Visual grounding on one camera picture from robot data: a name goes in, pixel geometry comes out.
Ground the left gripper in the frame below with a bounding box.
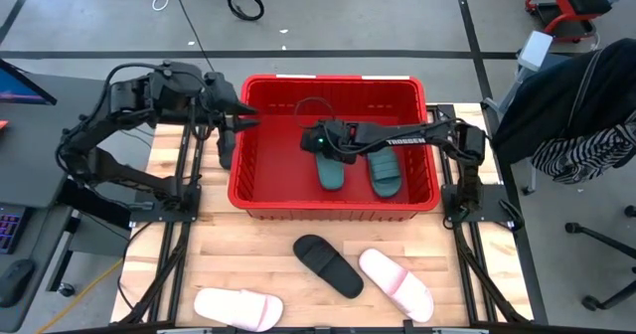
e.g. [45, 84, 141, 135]
[201, 73, 261, 132]

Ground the green rubber slide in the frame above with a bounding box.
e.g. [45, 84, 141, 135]
[315, 152, 346, 192]
[366, 146, 402, 199]

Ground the black rubber slide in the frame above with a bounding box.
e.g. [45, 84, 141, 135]
[291, 234, 366, 299]

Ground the pale pink slide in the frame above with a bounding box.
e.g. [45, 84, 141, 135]
[357, 248, 435, 324]
[193, 287, 284, 333]

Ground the red plastic bin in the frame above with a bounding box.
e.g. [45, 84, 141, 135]
[228, 74, 442, 222]

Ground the black desk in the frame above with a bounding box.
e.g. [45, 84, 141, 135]
[0, 70, 111, 334]

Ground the computer monitor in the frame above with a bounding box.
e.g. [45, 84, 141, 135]
[0, 59, 59, 106]

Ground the pale grey box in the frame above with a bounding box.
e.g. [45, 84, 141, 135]
[516, 29, 555, 72]

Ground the black jacket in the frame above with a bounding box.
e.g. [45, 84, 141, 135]
[489, 37, 636, 161]

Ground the backlit keyboard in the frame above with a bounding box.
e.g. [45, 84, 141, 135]
[0, 209, 25, 254]

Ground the black chair base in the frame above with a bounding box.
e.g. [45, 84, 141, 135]
[564, 204, 636, 311]

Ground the black white striped garment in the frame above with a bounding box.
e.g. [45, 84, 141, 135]
[529, 122, 636, 185]

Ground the black computer mouse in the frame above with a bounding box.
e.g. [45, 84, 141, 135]
[0, 258, 36, 309]

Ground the long black floor cable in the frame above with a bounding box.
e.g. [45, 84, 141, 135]
[168, 0, 218, 75]

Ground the coiled black cable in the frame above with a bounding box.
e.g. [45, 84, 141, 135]
[227, 0, 265, 22]

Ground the black aluminium table frame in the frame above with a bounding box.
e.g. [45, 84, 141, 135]
[118, 102, 533, 334]

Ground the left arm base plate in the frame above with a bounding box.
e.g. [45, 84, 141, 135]
[129, 183, 203, 225]

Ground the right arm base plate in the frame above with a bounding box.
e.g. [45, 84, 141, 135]
[440, 183, 513, 225]

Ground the yellow cable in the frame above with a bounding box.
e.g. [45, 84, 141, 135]
[44, 261, 123, 334]

